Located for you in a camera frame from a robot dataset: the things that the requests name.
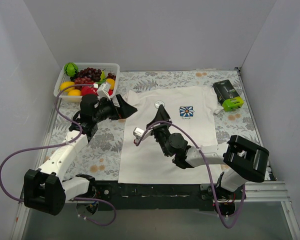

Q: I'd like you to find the white plastic fruit basket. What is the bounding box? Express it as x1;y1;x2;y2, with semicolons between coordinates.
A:
53;62;121;104

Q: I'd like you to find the yellow toy lemon left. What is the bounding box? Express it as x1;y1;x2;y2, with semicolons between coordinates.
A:
59;81;75;93

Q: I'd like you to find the dark purple grape bunch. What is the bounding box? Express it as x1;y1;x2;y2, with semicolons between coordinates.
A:
77;67;103;82

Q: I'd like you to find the aluminium frame rail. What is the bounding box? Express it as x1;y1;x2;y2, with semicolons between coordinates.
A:
11;67;300;240

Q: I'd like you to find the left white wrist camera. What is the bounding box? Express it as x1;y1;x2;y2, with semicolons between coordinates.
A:
92;82;111;100

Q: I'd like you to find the yellow toy lemon right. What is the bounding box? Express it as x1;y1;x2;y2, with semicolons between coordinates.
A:
106;78;116;90

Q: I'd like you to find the small round brooch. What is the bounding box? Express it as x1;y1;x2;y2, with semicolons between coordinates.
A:
154;100;165;109

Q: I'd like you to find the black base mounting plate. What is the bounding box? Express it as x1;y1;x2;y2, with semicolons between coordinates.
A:
93;181;216;212

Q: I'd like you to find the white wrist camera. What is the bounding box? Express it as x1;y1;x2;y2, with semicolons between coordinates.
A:
92;82;111;100
133;127;153;146

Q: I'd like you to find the red grape bunch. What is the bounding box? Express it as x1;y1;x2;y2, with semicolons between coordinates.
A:
74;77;93;85

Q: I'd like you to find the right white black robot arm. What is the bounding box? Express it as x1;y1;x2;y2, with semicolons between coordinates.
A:
147;105;270;199

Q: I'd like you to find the toy watermelon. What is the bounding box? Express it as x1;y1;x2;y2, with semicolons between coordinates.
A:
63;62;79;77

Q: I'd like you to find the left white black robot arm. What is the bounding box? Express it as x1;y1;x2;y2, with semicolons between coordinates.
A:
24;94;137;216

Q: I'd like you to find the white t-shirt with flower print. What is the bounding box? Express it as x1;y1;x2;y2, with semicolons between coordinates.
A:
118;86;222;185

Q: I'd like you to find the yellow toy lemon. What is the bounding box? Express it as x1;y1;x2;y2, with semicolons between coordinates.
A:
67;89;81;97
59;81;75;93
106;78;116;90

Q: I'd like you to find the black green product box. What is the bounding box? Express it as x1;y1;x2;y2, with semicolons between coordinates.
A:
212;79;244;112

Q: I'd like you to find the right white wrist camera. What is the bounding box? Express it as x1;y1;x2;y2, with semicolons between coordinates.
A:
133;127;153;146

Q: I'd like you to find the yellow toy lemon front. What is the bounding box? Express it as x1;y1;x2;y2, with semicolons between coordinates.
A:
67;89;81;97

